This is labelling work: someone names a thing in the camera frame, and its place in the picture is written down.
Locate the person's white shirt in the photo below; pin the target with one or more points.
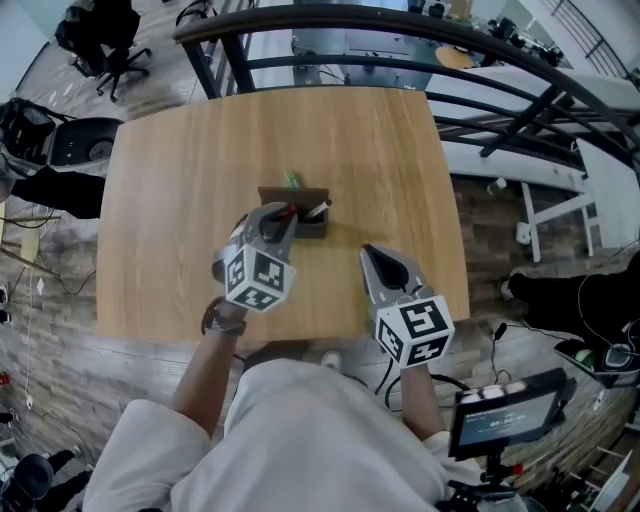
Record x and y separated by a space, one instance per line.
300 450

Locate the green pen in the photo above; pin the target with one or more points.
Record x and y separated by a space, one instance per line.
293 179

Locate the round yellow side table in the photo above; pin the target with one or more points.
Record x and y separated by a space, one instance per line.
30 240

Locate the black office chair with jackets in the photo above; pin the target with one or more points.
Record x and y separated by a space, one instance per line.
100 40

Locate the round wooden table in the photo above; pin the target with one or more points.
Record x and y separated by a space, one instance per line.
455 57

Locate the black monitor screen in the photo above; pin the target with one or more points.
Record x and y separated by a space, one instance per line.
505 420

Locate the black monitor mount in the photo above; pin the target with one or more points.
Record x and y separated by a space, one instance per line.
492 485

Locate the brown pen holder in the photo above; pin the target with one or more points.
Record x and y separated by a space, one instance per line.
312 229

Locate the person's white shoe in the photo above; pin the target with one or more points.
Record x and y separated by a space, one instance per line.
331 360

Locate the person's left forearm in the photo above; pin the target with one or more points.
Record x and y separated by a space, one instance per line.
205 380

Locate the dark beaded wristband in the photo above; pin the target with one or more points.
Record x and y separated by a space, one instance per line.
222 320

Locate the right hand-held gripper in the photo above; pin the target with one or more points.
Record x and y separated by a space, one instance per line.
415 330

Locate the white pen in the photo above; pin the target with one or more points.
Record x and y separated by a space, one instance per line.
317 209

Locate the black staircase railing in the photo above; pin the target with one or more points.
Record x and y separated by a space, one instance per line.
595 35

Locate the black curved metal railing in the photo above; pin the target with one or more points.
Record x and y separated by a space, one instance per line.
450 35

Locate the white folding table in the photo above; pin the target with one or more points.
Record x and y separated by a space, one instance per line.
610 200

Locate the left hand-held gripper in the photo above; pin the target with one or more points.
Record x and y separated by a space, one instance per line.
257 277

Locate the person's right forearm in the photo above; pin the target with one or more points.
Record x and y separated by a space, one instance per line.
420 400

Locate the black oval panel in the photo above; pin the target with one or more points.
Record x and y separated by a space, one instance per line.
85 142

